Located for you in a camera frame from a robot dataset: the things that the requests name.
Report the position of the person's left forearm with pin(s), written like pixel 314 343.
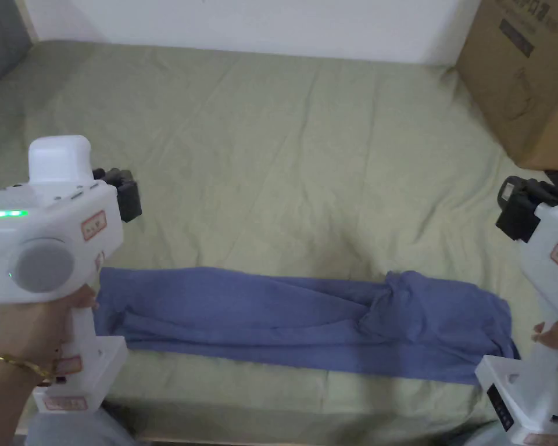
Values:
pixel 4 399

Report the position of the bed with pale green sheet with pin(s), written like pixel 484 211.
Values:
pixel 283 162

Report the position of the blue garment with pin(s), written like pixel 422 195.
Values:
pixel 260 316

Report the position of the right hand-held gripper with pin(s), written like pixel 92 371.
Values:
pixel 551 274

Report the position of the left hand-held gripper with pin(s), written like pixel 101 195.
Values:
pixel 51 223

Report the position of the person's left hand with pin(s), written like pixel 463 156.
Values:
pixel 32 330

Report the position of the brown cardboard carton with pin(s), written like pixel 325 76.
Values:
pixel 521 79

